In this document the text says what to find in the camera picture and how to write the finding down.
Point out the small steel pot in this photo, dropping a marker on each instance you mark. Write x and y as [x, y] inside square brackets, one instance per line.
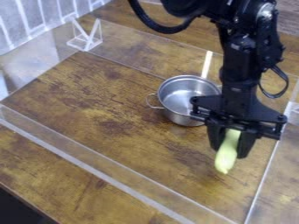
[174, 95]

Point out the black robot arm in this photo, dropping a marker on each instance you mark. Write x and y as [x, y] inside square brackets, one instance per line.
[253, 50]

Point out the clear acrylic front barrier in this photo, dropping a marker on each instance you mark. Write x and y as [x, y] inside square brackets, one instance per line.
[157, 195]

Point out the clear acrylic triangular stand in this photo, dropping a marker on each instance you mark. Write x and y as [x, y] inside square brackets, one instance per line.
[86, 41]

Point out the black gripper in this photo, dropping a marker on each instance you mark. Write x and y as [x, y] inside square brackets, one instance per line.
[249, 116]

